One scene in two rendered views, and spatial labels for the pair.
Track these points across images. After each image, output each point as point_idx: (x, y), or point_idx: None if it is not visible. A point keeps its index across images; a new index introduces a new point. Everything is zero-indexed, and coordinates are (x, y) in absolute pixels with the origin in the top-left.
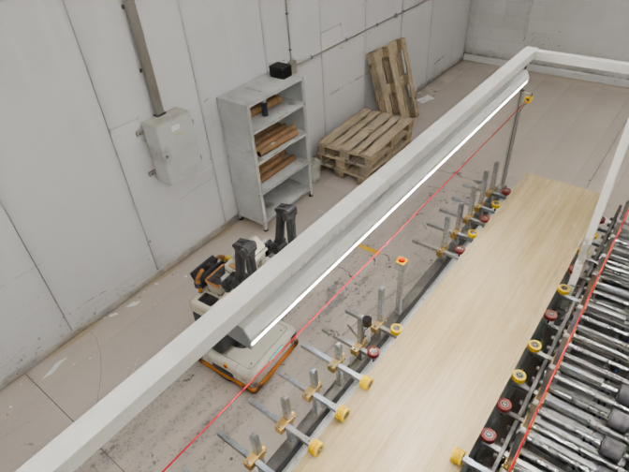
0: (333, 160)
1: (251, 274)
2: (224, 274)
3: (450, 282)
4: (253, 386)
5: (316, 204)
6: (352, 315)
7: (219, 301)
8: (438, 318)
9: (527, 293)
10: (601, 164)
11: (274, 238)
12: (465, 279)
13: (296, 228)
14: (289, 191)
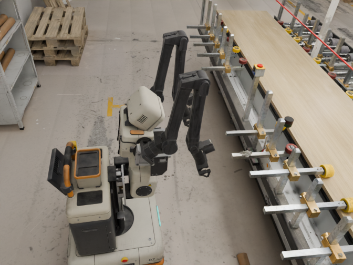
0: (38, 53)
1: (199, 119)
2: (137, 145)
3: (266, 80)
4: (162, 258)
5: (51, 91)
6: (235, 134)
7: (105, 191)
8: (292, 104)
9: (308, 69)
10: (204, 16)
11: (38, 131)
12: (271, 75)
13: (51, 115)
14: (19, 87)
